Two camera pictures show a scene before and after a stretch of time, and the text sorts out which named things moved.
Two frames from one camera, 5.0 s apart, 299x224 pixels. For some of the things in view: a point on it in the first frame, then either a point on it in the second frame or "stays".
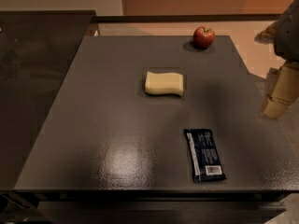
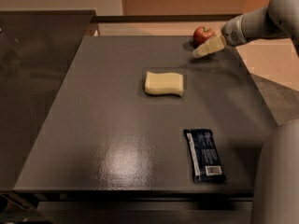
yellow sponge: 164,83 stays
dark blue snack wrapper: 206,161 stays
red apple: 204,37 stays
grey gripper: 288,36 → 232,35
